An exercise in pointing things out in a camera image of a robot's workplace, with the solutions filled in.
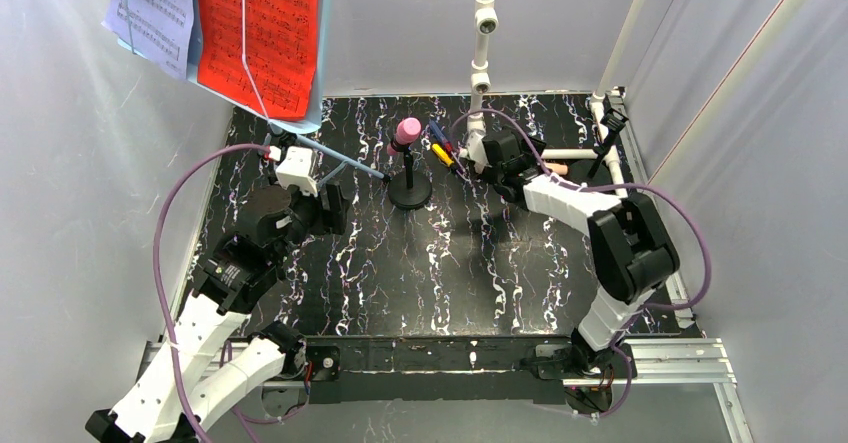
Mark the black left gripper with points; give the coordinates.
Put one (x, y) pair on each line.
(279, 142)

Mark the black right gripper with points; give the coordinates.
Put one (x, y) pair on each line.
(488, 155)

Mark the beige toy microphone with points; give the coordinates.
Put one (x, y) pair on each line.
(557, 168)

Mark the black round microphone stand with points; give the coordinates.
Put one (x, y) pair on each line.
(411, 189)

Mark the pink toy microphone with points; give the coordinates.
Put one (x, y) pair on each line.
(407, 132)

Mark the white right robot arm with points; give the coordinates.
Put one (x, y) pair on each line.
(632, 252)

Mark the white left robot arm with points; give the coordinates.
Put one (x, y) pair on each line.
(175, 400)

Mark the light blue music stand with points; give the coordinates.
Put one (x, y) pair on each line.
(299, 129)

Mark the lavender sheet music page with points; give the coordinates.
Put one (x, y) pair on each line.
(158, 30)

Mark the white diagonal pole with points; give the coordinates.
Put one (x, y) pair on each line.
(771, 27)

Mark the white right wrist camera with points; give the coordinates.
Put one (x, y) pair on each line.
(475, 148)

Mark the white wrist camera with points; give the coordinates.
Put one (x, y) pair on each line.
(475, 148)
(293, 169)

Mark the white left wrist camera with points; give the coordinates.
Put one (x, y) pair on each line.
(293, 169)

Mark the white PVC pipe frame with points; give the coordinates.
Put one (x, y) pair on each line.
(486, 23)

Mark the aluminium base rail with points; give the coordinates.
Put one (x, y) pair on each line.
(469, 285)

